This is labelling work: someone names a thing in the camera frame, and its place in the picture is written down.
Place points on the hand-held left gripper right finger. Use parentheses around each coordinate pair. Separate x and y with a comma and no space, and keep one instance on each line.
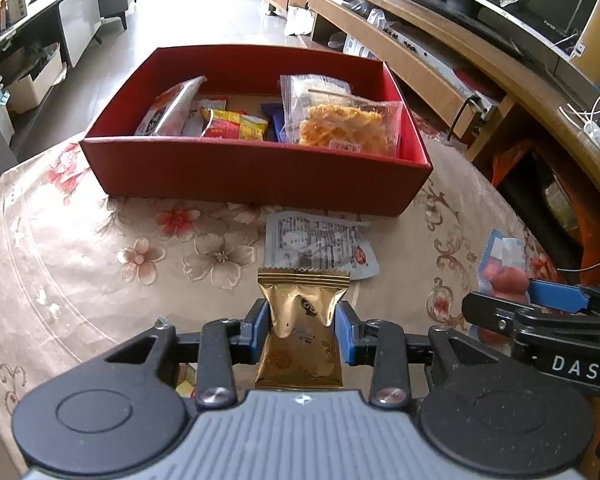
(347,335)

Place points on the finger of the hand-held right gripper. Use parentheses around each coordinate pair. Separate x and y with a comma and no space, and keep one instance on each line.
(490,310)
(555,295)

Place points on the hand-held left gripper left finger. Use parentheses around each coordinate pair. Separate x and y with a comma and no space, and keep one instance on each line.
(257,332)

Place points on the clear packet of red snacks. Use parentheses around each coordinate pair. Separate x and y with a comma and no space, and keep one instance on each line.
(505,280)

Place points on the gold snack packet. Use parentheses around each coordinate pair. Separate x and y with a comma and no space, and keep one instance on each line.
(300,340)

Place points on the red cardboard box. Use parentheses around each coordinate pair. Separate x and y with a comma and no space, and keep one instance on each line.
(255,175)

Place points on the clear bag of white snacks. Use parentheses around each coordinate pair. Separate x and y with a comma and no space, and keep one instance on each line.
(315,87)

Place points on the small yellow packet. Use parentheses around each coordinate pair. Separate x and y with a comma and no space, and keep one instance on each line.
(186,387)

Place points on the white printed snack packet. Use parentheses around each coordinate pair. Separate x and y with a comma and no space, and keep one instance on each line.
(310,242)

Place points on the orange plastic bag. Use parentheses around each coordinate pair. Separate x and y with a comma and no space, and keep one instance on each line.
(512,165)

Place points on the clear bag of yellow crisps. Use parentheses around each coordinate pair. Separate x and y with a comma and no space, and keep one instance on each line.
(340,130)

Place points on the yellow red snack packet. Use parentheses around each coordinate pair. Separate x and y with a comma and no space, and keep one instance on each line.
(235,125)

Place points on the blue snack packet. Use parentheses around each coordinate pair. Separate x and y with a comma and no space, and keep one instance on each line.
(272,120)

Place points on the white red snack packet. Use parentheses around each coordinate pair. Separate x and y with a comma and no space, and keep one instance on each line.
(195,115)

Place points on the red flat item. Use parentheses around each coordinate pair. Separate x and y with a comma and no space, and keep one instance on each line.
(475,80)

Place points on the white red snack bag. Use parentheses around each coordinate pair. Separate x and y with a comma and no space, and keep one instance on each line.
(170,107)

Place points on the long white electronic device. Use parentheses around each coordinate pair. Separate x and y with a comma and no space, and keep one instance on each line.
(430,60)

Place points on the curved television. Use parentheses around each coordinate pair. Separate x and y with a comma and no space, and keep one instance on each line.
(530,25)

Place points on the wooden television cabinet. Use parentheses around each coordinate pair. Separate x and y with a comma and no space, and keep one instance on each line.
(360,35)

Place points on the white plastic bag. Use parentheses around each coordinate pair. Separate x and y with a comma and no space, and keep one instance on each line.
(300,20)

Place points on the clear plastic bag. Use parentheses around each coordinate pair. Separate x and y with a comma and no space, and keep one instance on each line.
(350,5)

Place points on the white storage bin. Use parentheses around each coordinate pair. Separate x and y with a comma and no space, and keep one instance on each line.
(35,85)

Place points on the white blue storage box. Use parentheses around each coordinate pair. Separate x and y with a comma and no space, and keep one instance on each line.
(0,120)

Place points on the dark long desk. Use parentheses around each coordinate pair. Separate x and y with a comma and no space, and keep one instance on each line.
(80,20)

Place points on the small white box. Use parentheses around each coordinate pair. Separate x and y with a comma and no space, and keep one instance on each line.
(16,9)

